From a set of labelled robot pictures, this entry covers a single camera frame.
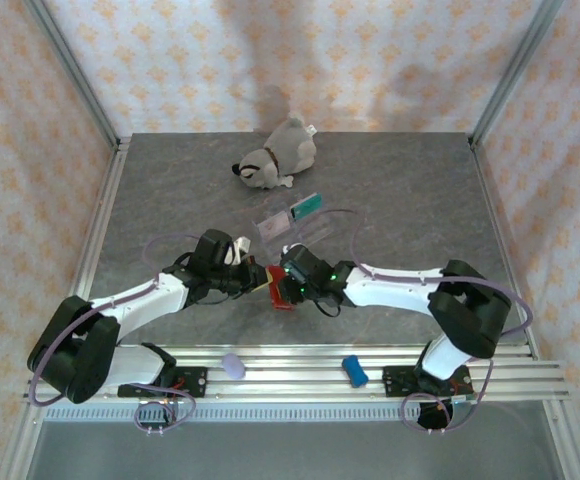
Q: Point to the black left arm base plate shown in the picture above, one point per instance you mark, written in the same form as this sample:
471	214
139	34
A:
195	381

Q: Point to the grey white plush dog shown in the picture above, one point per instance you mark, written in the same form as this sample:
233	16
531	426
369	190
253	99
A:
290	145

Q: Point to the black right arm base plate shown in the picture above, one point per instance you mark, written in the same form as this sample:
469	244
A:
397	382

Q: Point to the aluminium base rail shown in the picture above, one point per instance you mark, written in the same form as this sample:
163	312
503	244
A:
295	381

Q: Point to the clear acrylic card stand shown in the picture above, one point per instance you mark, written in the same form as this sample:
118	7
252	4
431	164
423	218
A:
315	231

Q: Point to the green card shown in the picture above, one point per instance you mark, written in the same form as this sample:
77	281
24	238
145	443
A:
307	206

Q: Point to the aluminium frame post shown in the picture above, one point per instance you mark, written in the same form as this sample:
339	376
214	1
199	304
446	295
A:
515	70
74	70

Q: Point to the lavender oval lump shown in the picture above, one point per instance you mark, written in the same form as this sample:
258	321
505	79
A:
233	366

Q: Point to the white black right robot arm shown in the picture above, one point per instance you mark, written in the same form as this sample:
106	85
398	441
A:
395	292

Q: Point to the aluminium side rail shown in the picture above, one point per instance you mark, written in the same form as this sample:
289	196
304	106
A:
507	250
104	220

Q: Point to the red framed card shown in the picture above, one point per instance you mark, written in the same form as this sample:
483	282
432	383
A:
275	288

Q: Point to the blue foam block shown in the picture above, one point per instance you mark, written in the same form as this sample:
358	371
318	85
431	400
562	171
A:
355	371

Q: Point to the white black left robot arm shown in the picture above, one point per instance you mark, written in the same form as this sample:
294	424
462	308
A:
140	305

